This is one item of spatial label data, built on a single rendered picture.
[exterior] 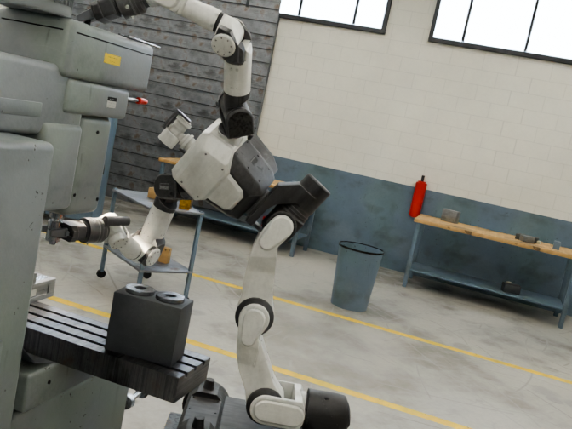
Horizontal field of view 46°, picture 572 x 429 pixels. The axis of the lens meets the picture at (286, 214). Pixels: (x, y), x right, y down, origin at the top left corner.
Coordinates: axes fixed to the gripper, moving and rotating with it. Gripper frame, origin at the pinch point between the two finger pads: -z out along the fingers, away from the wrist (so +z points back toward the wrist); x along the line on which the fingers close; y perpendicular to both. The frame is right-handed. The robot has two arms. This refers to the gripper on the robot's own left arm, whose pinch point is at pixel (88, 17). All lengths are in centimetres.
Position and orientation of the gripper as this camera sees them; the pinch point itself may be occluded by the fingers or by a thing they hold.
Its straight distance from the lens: 227.6
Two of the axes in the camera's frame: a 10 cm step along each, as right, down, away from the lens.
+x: 0.1, -1.4, 9.9
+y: -3.2, -9.4, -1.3
